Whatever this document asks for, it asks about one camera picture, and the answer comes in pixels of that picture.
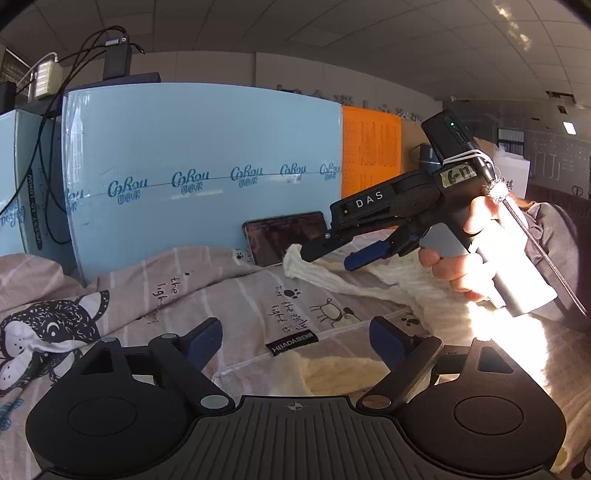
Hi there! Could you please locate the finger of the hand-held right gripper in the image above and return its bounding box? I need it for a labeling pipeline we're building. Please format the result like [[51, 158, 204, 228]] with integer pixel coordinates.
[[301, 225, 398, 262], [344, 231, 419, 273]]

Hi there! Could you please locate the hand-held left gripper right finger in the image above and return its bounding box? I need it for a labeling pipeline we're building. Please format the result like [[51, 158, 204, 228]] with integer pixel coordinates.
[[355, 316, 527, 411]]

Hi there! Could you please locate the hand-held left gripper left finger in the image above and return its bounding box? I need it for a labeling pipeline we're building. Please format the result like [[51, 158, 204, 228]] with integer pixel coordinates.
[[76, 318, 229, 411]]

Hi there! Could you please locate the person's right forearm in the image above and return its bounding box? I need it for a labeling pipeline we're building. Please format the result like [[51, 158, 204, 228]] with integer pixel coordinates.
[[512, 196, 591, 326]]

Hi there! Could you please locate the person's right hand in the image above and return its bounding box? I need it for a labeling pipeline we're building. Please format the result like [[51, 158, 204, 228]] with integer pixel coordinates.
[[418, 194, 502, 304]]

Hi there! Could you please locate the black smartphone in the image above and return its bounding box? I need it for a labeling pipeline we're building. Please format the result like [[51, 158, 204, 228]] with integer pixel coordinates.
[[242, 211, 329, 268]]

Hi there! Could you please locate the brown cardboard sheet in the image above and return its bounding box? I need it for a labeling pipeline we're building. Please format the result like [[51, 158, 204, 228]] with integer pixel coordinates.
[[400, 118, 431, 172]]

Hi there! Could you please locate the white paper box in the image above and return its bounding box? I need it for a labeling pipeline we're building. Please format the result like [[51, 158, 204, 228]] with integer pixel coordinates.
[[495, 147, 531, 198]]

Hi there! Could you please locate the printed blanket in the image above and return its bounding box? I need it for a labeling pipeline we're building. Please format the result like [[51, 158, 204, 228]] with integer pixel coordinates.
[[0, 244, 591, 480]]

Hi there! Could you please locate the orange board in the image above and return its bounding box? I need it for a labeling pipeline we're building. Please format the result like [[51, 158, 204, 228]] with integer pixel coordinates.
[[342, 105, 402, 199]]

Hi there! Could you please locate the large light blue board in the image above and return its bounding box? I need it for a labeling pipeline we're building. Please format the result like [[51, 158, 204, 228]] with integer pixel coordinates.
[[61, 82, 344, 283]]

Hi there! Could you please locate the small light blue board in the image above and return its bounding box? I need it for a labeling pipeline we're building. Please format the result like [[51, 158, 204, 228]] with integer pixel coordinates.
[[0, 110, 78, 278]]

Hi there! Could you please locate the black power box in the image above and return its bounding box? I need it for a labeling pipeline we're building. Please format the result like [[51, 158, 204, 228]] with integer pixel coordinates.
[[102, 39, 133, 80]]

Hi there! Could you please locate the white power adapter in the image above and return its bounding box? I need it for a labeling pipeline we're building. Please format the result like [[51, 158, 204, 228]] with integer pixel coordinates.
[[28, 52, 64, 100]]

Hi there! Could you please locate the braided metal gripper cable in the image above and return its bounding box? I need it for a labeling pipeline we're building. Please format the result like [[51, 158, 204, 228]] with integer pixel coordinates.
[[482, 182, 588, 318]]

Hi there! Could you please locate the black cable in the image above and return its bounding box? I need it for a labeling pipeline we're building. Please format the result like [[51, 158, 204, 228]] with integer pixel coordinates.
[[0, 27, 146, 245]]

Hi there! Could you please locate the white cable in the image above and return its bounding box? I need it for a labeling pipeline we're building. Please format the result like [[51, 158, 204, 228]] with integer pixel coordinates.
[[13, 52, 57, 110]]

